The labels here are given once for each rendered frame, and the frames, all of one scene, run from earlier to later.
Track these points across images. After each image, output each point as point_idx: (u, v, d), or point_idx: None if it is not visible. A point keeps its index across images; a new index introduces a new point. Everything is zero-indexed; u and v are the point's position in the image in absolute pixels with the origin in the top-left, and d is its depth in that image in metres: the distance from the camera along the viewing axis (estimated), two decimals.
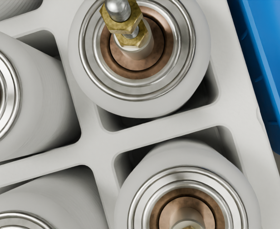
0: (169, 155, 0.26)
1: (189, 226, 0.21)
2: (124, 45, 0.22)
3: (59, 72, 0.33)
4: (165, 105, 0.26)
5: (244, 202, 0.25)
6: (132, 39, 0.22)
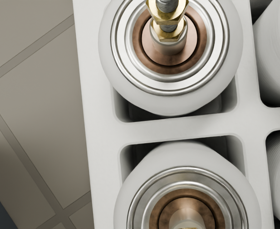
0: (257, 219, 0.25)
1: (194, 227, 0.21)
2: None
3: None
4: None
5: None
6: None
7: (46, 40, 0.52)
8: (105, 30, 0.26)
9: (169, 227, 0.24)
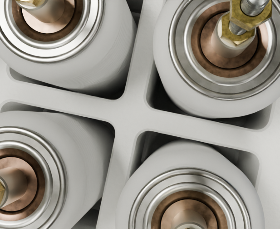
0: None
1: None
2: (225, 37, 0.21)
3: (132, 27, 0.32)
4: (223, 111, 0.25)
5: (127, 225, 0.25)
6: (236, 36, 0.21)
7: None
8: None
9: (194, 213, 0.24)
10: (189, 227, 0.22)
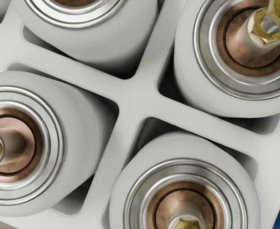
0: (197, 146, 0.25)
1: (196, 220, 0.21)
2: (256, 33, 0.20)
3: (155, 9, 0.31)
4: (236, 109, 0.24)
5: (248, 223, 0.24)
6: (266, 34, 0.20)
7: None
8: None
9: None
10: None
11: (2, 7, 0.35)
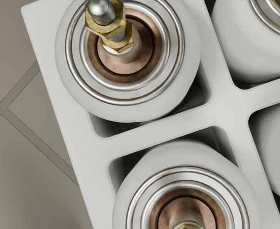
0: None
1: None
2: None
3: None
4: None
5: None
6: None
7: None
8: None
9: None
10: None
11: None
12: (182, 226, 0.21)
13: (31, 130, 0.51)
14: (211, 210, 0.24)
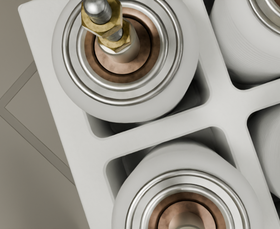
0: None
1: None
2: None
3: None
4: None
5: None
6: None
7: None
8: None
9: None
10: None
11: None
12: None
13: (28, 130, 0.51)
14: (213, 218, 0.24)
